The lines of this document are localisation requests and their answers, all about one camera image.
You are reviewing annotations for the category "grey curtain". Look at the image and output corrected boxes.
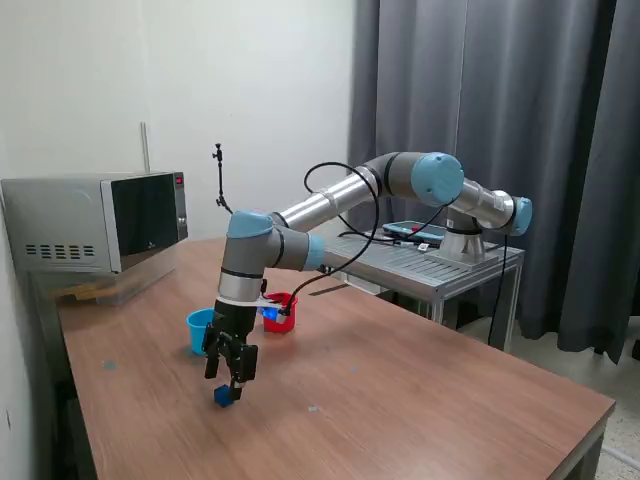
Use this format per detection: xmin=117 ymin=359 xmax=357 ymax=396
xmin=347 ymin=0 xmax=640 ymax=366

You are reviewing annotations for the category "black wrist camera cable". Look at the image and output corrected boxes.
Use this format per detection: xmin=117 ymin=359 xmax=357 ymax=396
xmin=287 ymin=160 xmax=451 ymax=315

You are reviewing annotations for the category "thin black tool with cord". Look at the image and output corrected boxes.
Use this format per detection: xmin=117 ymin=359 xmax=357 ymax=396
xmin=337 ymin=230 xmax=426 ymax=249

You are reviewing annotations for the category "blue teach pendant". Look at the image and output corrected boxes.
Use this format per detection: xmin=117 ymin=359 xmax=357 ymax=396
xmin=382 ymin=220 xmax=448 ymax=241

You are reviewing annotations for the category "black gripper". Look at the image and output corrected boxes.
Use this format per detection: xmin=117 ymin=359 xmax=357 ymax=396
xmin=201 ymin=298 xmax=260 ymax=402

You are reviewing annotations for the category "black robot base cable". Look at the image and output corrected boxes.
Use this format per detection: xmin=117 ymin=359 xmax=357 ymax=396
xmin=487 ymin=233 xmax=507 ymax=349

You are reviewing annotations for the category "blue plastic cup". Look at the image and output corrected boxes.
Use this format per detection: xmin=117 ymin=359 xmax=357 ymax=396
xmin=186 ymin=308 xmax=218 ymax=357

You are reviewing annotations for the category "red plastic cup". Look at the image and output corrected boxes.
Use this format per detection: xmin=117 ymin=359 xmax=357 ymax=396
xmin=263 ymin=292 xmax=299 ymax=334

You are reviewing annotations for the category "wooden block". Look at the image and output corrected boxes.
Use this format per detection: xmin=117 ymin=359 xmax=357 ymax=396
xmin=54 ymin=282 xmax=119 ymax=304

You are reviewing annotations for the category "silver microwave oven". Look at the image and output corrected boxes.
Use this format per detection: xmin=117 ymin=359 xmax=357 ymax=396
xmin=0 ymin=171 xmax=190 ymax=276

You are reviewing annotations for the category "grey metal robot stand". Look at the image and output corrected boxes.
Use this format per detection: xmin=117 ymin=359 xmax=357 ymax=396
xmin=319 ymin=227 xmax=526 ymax=351

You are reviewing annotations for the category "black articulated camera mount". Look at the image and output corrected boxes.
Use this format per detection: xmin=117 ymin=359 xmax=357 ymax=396
xmin=211 ymin=142 xmax=239 ymax=217

